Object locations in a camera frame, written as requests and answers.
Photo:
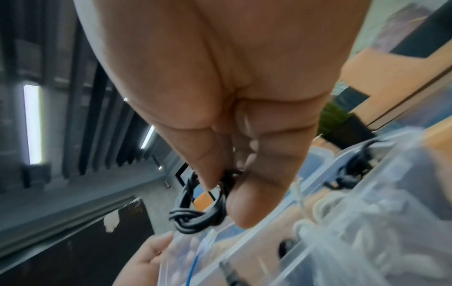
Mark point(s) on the person's left hand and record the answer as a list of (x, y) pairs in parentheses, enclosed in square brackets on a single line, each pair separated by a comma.
[(141, 259)]

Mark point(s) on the person's right hand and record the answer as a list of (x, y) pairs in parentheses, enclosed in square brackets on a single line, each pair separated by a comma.
[(212, 69)]

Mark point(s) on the clear plastic container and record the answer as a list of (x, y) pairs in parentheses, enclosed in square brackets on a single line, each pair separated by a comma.
[(388, 195)]

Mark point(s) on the dark framed glass door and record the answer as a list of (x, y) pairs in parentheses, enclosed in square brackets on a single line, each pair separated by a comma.
[(182, 173)]

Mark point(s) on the green potted plant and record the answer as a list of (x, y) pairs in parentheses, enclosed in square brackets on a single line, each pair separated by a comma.
[(339, 120)]

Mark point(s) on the row of ceiling light strips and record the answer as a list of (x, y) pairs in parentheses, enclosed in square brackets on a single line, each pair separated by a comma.
[(31, 123)]

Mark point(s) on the wooden table with blue inlay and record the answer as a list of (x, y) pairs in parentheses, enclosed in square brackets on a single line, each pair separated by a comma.
[(438, 138)]

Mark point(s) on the dark wall panel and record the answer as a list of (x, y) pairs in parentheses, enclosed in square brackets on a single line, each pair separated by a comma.
[(70, 251)]

